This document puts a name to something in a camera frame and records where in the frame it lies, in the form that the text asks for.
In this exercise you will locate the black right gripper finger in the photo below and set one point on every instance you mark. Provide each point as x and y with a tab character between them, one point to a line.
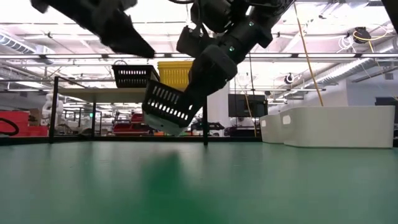
214	71

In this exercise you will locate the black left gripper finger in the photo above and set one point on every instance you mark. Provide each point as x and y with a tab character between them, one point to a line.
127	40

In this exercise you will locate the black slotted plastic basket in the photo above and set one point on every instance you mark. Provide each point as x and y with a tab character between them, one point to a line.
164	87
133	81

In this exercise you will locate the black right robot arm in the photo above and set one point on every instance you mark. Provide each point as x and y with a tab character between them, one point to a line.
217	12

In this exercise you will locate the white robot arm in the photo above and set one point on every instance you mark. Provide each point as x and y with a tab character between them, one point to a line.
49	107

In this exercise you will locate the red storage bin stack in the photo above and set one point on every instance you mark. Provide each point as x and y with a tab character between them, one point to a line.
130	127

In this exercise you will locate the white building column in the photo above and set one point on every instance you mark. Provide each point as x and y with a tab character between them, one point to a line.
218	109

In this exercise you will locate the black monitor screen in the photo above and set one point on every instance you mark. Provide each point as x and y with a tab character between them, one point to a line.
247	105

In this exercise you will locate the large red crate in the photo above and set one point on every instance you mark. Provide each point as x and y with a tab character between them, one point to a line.
31	130

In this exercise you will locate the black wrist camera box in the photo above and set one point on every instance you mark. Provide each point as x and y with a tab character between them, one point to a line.
189	42

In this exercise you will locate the wooden shelf with black frame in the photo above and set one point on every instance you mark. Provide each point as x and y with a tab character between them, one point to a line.
93	95

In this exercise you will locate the silver ventilation duct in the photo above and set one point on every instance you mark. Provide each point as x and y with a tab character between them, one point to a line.
348	71

